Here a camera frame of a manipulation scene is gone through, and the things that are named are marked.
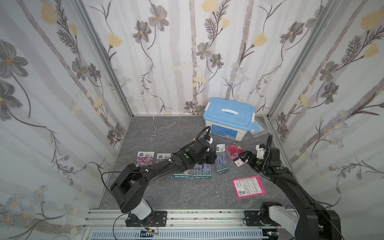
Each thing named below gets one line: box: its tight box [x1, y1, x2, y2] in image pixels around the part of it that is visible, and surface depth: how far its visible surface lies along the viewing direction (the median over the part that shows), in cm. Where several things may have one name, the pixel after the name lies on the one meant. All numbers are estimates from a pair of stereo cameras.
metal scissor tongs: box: [150, 116, 165, 141], surface depth 110 cm
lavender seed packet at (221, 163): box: [216, 143, 230, 175], surface depth 86 cm
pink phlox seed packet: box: [172, 169, 193, 180], surface depth 90 cm
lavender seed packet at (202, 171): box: [193, 163, 212, 180], surface depth 92 cm
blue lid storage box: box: [203, 97, 256, 142], surface depth 100 cm
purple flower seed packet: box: [136, 151, 155, 167], surface depth 98 cm
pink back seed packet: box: [232, 175, 268, 200], surface depth 86 cm
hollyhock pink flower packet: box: [227, 141, 249, 167], surface depth 103 cm
